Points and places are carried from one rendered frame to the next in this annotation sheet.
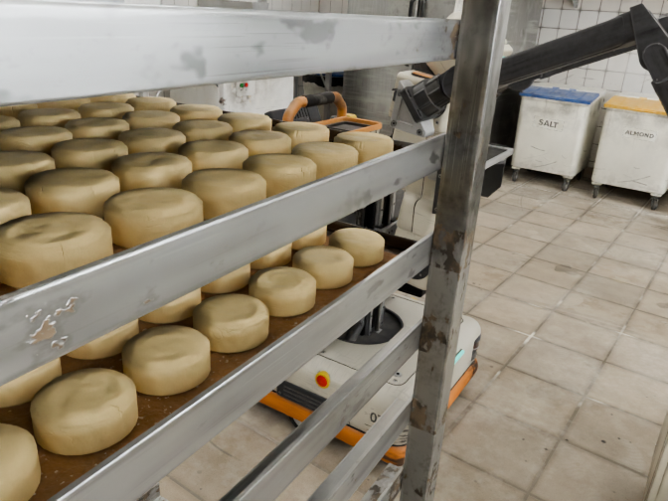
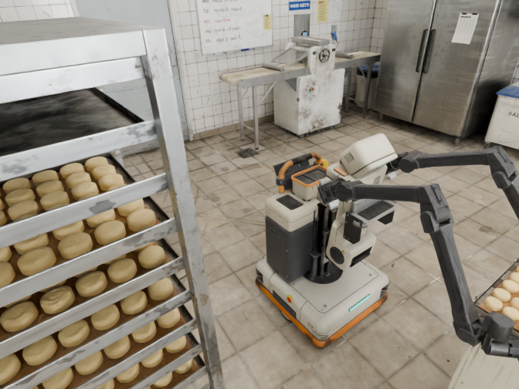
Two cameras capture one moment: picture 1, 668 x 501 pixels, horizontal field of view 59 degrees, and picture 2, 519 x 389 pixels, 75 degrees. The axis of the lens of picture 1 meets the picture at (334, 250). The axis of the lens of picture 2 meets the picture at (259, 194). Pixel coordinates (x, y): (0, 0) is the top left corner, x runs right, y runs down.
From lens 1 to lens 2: 0.75 m
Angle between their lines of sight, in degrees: 24
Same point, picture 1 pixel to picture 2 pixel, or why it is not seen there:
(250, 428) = (261, 308)
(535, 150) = (503, 131)
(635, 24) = (420, 197)
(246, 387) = not seen: outside the picture
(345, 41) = (116, 370)
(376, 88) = (397, 85)
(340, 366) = (298, 295)
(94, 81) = not seen: outside the picture
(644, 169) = not seen: outside the picture
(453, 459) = (354, 350)
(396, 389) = (320, 315)
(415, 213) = (337, 233)
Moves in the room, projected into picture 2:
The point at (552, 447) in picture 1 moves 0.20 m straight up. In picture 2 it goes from (413, 356) to (421, 335)
